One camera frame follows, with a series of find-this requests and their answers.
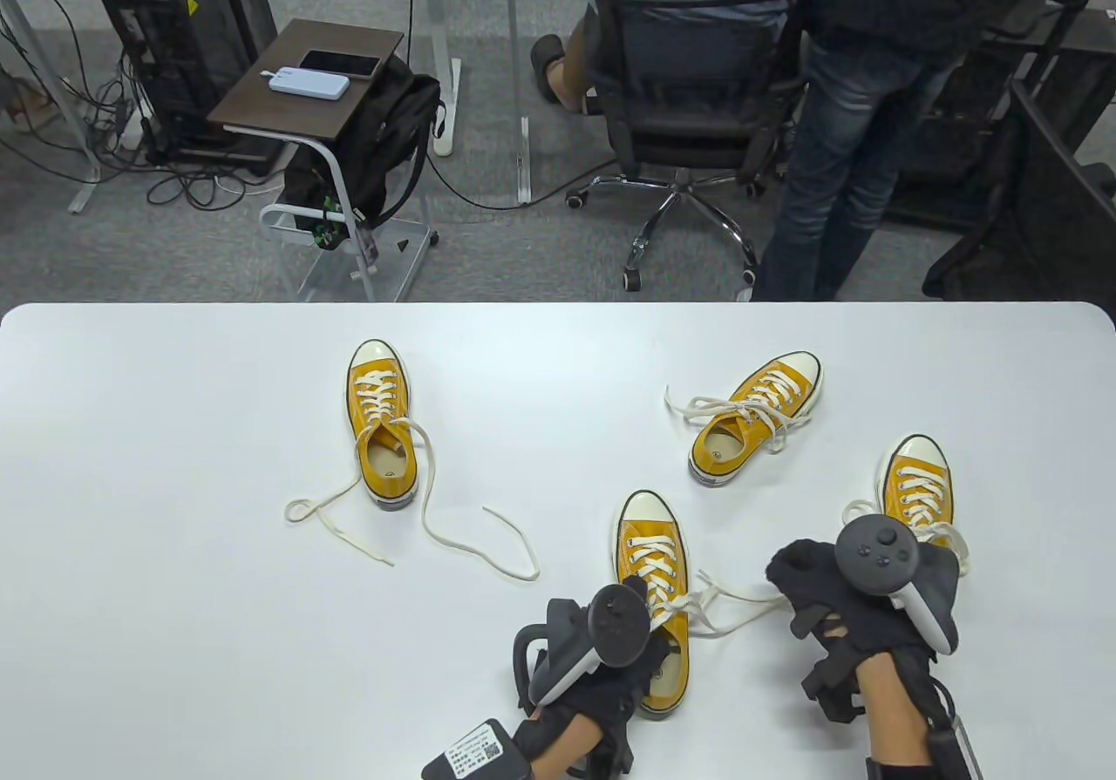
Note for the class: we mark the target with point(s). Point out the person's right forearm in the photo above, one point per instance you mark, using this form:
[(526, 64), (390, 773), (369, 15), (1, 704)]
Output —
[(894, 715)]

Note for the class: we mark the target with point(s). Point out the brown side table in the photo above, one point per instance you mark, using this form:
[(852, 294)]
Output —
[(288, 105)]

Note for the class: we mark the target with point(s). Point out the black desk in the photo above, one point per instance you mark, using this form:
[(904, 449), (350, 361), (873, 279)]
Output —
[(1090, 26)]

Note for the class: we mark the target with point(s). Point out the black mesh chair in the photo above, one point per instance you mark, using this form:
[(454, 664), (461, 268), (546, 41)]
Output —
[(1046, 205)]

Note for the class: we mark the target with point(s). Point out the green backpack charm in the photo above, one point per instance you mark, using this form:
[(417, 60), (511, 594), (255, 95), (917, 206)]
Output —
[(327, 235)]

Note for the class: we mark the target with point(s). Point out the person's left hand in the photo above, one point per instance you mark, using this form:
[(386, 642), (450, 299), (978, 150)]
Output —
[(610, 693)]

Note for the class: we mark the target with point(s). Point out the black computer tower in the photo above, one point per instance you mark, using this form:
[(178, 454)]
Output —
[(959, 161), (192, 39)]

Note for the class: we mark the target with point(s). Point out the light blue power bank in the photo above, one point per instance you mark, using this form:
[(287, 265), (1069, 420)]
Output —
[(309, 83)]

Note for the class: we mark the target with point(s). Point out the grey hand controller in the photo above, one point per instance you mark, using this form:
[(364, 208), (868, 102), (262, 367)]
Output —
[(876, 553), (619, 625)]

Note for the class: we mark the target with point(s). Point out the person's right hand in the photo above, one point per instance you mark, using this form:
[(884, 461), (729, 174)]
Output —
[(819, 579)]

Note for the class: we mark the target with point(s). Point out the white power strip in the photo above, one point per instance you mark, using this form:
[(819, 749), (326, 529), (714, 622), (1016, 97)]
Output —
[(131, 137)]

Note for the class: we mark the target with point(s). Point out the white desk leg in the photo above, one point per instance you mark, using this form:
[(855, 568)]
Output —
[(446, 118), (85, 196), (524, 161)]

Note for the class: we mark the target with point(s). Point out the person's left forearm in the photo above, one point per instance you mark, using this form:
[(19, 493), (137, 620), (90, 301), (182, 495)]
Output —
[(567, 749)]

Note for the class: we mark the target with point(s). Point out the black office chair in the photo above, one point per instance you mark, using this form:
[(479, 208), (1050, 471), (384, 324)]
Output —
[(689, 65)]

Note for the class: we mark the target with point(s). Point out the black backpack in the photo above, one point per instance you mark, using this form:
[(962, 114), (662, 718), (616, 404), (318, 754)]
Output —
[(384, 144)]

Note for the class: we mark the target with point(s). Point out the black smartphone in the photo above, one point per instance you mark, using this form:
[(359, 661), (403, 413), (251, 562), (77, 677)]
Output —
[(340, 63)]

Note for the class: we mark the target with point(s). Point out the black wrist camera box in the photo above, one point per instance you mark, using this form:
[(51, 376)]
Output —
[(955, 754), (475, 754)]

